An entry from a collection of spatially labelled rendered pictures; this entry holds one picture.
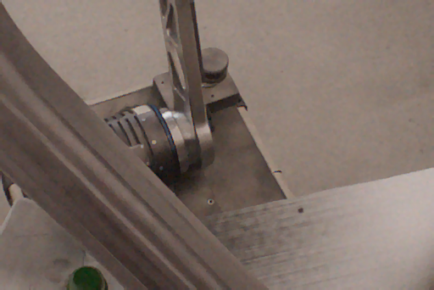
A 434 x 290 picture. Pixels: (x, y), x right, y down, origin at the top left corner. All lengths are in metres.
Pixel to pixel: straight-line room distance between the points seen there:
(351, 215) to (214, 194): 0.71
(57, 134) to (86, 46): 2.10
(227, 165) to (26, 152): 1.63
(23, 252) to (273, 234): 0.78
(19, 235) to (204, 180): 1.45
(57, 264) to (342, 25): 2.11
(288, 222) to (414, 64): 1.31
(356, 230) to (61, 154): 0.94
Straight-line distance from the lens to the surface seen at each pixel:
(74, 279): 0.65
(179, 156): 2.02
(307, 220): 1.44
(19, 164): 0.55
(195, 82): 1.97
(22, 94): 0.53
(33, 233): 0.69
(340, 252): 1.43
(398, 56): 2.70
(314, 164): 2.47
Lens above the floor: 2.08
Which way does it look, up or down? 57 degrees down
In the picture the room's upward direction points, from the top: 2 degrees clockwise
